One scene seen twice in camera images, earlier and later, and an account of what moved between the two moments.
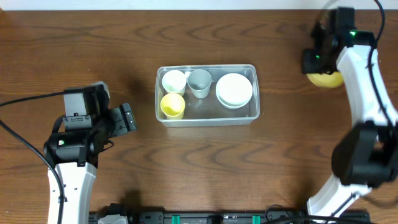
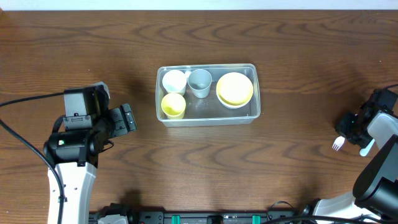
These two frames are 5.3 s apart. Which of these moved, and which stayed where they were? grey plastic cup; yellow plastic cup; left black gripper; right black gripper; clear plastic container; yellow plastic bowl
Moved: right black gripper; yellow plastic bowl
Stayed: grey plastic cup; yellow plastic cup; clear plastic container; left black gripper
